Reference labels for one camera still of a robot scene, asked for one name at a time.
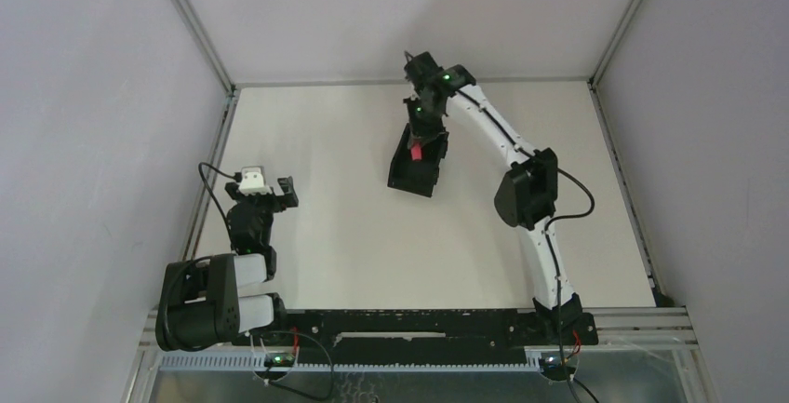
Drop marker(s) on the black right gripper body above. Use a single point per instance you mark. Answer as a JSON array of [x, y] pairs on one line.
[[427, 121]]

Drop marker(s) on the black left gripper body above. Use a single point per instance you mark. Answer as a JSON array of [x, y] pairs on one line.
[[265, 201]]

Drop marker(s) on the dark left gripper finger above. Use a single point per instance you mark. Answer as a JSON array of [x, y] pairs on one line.
[[289, 197], [232, 189]]

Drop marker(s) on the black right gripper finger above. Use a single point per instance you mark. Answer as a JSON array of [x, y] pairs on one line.
[[414, 140], [440, 135]]

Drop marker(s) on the red handled screwdriver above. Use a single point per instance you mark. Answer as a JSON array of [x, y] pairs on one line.
[[416, 152]]

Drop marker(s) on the black plastic bin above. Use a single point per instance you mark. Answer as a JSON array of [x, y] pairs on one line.
[[417, 176]]

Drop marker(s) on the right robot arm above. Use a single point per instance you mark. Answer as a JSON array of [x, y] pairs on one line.
[[526, 196]]

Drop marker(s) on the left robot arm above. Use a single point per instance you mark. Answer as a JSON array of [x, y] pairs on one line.
[[201, 302]]

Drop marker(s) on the left green controller board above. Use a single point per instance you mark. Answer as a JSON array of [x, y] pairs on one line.
[[279, 361]]

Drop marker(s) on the green controller board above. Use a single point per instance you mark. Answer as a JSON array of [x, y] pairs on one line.
[[279, 361], [554, 362]]

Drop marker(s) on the right green controller board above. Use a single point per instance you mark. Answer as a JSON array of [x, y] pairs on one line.
[[554, 362]]

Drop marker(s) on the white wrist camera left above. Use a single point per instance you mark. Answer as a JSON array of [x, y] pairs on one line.
[[253, 181]]

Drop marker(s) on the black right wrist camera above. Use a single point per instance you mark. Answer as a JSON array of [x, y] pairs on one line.
[[421, 69]]

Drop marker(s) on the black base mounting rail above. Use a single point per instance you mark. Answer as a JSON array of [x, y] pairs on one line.
[[431, 338]]

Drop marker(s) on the aluminium frame rail left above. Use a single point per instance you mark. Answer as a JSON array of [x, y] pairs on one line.
[[210, 79]]

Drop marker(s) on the aluminium frame rail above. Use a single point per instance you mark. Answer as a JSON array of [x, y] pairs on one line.
[[210, 79], [611, 115]]

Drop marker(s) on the aluminium frame rail right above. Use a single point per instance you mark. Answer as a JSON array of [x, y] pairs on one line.
[[611, 115]]

